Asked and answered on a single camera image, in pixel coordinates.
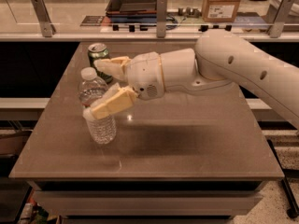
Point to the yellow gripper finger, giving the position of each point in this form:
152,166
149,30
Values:
101,102
115,67

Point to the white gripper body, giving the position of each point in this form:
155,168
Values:
144,76

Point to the clear plastic water bottle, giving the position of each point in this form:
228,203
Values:
99,122

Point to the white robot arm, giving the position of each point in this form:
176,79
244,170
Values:
218,60

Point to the green soda can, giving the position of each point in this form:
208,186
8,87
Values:
99,51

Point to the dark sign plate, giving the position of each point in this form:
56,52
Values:
93,21

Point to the orange open tray box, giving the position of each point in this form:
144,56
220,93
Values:
147,8

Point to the grey table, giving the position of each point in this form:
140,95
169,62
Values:
178,159

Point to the brown cardboard box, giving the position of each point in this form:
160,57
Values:
220,10

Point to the middle metal railing post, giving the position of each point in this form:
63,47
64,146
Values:
161,18

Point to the metal railing post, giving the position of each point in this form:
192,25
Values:
46,26
277,16
161,18

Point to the left metal railing post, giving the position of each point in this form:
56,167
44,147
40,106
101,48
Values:
46,26

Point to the right metal railing post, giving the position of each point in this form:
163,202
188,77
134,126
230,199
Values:
277,16

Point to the black floor rail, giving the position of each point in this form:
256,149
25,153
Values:
293,211

